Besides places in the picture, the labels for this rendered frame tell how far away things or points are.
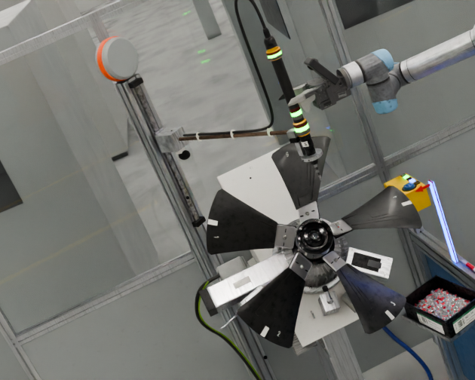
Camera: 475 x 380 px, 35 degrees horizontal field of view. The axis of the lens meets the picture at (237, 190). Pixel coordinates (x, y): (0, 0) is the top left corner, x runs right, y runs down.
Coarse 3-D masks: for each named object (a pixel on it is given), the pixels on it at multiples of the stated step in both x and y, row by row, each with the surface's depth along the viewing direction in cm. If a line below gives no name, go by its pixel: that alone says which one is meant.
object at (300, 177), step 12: (288, 144) 258; (324, 144) 250; (276, 156) 260; (300, 156) 254; (324, 156) 249; (288, 168) 256; (300, 168) 253; (312, 168) 250; (288, 180) 256; (300, 180) 252; (312, 180) 249; (300, 192) 252; (312, 192) 248; (300, 204) 251
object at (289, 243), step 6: (282, 228) 245; (288, 228) 245; (294, 228) 244; (276, 234) 247; (282, 234) 246; (288, 234) 246; (294, 234) 245; (276, 240) 248; (282, 240) 247; (288, 240) 247; (294, 240) 247; (276, 246) 249; (282, 246) 249; (288, 246) 248
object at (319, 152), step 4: (292, 128) 237; (288, 132) 235; (292, 132) 234; (288, 136) 236; (292, 136) 235; (296, 136) 235; (292, 140) 235; (296, 140) 234; (300, 140) 236; (296, 144) 236; (300, 144) 236; (296, 148) 237; (300, 148) 236; (300, 152) 237; (304, 152) 237; (316, 152) 235; (320, 152) 234; (304, 156) 236; (308, 156) 235; (312, 156) 234; (316, 156) 233; (320, 156) 234; (304, 160) 235; (308, 160) 233; (312, 160) 233
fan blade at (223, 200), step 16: (224, 192) 246; (224, 208) 246; (240, 208) 245; (208, 224) 248; (224, 224) 247; (240, 224) 246; (256, 224) 245; (272, 224) 244; (208, 240) 250; (224, 240) 249; (240, 240) 249; (256, 240) 248; (272, 240) 247
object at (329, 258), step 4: (332, 252) 247; (324, 256) 241; (328, 256) 243; (332, 256) 245; (336, 256) 246; (324, 260) 240; (328, 260) 241; (332, 260) 243; (340, 260) 246; (328, 264) 240; (332, 264) 241; (336, 264) 242; (340, 264) 244; (344, 264) 245; (336, 268) 240
